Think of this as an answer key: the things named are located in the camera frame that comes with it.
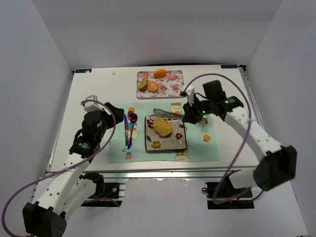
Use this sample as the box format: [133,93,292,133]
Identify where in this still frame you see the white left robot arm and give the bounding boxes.
[22,100,124,237]

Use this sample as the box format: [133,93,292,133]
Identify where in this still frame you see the square patterned ceramic plate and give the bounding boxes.
[144,116,187,152]

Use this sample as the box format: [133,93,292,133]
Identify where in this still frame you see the blue table label sticker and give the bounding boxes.
[220,64,238,69]

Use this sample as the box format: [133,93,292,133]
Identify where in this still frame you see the smooth orange bun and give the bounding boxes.
[153,69,167,79]

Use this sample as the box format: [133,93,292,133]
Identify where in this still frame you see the left blue table label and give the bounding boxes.
[75,69,92,74]

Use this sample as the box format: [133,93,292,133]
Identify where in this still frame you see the seeded bread sandwich slice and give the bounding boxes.
[153,118,173,137]

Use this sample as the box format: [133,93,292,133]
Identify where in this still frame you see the iridescent purple knife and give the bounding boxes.
[123,114,129,149]

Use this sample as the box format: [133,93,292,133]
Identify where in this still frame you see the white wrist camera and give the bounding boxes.
[80,95,105,113]
[180,85,195,106]

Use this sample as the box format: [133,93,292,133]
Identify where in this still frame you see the metal slotted tongs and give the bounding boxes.
[153,108,184,118]

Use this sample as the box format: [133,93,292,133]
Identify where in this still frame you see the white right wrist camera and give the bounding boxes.
[180,85,195,106]

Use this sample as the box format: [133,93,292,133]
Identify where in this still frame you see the round orange bread roll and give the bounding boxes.
[147,81,159,92]

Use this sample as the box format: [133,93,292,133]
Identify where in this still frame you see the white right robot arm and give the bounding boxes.
[181,80,297,191]

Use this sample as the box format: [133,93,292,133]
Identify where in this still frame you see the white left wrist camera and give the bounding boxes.
[80,95,105,113]

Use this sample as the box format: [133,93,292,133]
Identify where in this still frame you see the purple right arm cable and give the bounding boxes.
[184,73,265,204]

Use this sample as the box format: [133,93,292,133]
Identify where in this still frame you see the large seeded bread slice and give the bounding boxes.
[138,77,148,91]

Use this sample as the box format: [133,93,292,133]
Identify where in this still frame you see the floral rectangular tray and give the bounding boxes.
[136,70,184,99]

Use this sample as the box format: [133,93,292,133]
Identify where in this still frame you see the iridescent purple spoon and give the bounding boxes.
[127,111,138,150]

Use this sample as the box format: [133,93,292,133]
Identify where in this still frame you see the pale yellow mug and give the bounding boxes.
[200,115,208,124]

